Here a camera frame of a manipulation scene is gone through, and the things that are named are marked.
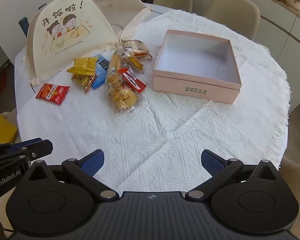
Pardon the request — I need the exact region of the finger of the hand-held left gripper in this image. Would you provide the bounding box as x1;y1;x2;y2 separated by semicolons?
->
0;138;53;159
0;152;32;173

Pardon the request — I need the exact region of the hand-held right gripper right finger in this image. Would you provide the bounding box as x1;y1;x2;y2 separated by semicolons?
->
185;149;280;203

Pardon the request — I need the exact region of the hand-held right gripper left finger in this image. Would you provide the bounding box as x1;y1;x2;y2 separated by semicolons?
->
27;149;118;203

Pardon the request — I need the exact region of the yellow flat cushion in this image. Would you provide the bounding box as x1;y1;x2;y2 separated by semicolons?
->
0;114;18;144

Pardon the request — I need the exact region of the white textured tablecloth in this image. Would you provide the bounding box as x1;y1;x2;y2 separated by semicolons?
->
16;10;290;196

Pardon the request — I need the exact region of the clear packet of bread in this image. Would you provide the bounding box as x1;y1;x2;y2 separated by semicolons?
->
105;70;145;115

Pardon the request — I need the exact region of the yellow and red snack packet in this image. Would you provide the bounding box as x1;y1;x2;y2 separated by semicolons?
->
71;73;98;93

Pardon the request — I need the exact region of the pink cardboard box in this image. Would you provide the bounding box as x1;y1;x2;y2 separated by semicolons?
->
152;29;242;105

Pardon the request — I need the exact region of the blue snack packet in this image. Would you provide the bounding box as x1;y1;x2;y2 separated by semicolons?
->
91;54;110;90

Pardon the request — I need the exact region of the red bar snack packet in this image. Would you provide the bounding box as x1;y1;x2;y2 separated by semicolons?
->
119;67;147;93

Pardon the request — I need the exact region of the small clear yellow snack packet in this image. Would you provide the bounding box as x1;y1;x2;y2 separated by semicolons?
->
122;51;144;72

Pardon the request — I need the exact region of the beige cartoon print food cover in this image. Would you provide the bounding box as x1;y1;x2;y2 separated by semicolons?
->
22;0;153;87

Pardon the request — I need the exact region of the brown and white snack packet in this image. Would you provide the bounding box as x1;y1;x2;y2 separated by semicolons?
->
122;39;152;59

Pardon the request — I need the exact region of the dark blue chair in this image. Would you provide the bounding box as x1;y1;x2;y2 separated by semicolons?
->
18;4;47;33

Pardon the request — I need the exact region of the white sideboard cabinet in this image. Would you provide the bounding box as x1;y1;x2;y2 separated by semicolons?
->
242;0;300;113

